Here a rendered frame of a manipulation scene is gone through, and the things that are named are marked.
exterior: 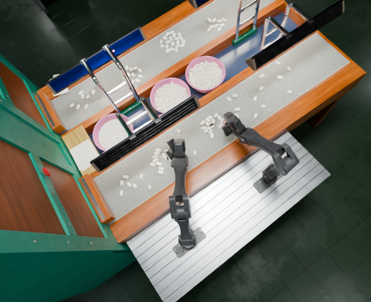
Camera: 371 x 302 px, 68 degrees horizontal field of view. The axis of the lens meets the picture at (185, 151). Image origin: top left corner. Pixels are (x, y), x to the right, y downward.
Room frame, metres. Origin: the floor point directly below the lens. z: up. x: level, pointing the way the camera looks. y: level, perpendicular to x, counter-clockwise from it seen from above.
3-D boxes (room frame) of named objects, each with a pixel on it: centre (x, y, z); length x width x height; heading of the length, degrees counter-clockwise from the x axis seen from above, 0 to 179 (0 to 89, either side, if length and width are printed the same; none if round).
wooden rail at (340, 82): (0.49, -0.33, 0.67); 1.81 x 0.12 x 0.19; 106
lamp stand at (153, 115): (0.71, 0.18, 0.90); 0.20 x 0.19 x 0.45; 106
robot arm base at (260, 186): (0.27, -0.42, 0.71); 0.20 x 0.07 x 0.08; 109
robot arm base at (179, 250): (0.07, 0.14, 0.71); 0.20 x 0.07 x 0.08; 109
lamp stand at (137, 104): (1.09, 0.29, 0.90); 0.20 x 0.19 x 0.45; 106
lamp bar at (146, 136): (0.63, 0.16, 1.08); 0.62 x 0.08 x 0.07; 106
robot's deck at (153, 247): (0.40, -0.06, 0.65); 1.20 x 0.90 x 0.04; 109
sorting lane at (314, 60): (0.69, -0.28, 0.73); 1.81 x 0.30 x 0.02; 106
